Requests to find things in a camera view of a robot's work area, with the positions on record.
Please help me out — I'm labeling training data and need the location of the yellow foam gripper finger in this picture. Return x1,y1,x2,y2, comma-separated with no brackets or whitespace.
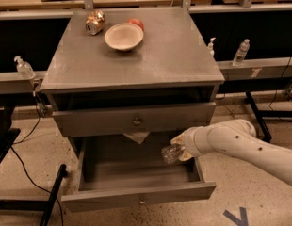
178,151,192,161
170,134,185,145

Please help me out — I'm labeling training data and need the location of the clear plastic water bottle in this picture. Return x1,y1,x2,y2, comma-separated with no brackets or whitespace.
161,144,185,164

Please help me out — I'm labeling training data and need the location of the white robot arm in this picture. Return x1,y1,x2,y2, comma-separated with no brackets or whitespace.
170,120,292,186

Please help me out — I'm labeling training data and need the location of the upper grey drawer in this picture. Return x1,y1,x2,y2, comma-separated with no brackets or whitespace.
53,103,216,137

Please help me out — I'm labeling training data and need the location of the white paper under drawer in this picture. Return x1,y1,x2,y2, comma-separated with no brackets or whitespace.
124,132,149,144

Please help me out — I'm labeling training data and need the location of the open middle drawer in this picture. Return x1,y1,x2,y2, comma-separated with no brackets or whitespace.
62,132,216,212

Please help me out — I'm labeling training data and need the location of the grey drawer cabinet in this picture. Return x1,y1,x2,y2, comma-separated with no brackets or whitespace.
40,7,225,139

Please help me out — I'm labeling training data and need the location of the small white pump bottle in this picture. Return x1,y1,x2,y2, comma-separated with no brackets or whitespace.
207,37,216,57

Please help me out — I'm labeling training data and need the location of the background water bottle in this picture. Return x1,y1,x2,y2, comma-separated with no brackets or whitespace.
232,39,250,67

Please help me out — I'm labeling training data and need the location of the sanitizer pump bottle left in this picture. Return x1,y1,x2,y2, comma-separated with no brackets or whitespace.
14,56,36,80

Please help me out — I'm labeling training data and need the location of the black rolling stand base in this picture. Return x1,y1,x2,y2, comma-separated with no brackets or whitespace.
245,91,292,142

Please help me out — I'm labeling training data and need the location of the beige paper bowl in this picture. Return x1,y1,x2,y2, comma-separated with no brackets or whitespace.
105,23,144,51

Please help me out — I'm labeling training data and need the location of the red apple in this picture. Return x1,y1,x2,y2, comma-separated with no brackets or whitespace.
127,18,144,31

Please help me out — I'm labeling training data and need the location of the crushed golden soda can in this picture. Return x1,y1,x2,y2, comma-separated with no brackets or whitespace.
86,10,105,36

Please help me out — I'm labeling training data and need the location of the black stand leg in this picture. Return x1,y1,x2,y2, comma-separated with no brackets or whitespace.
0,164,67,226

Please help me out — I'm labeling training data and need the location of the grey metal rail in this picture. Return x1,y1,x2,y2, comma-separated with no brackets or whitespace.
0,57,292,94

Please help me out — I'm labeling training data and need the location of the black floor cable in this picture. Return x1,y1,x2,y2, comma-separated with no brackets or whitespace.
9,91,65,226

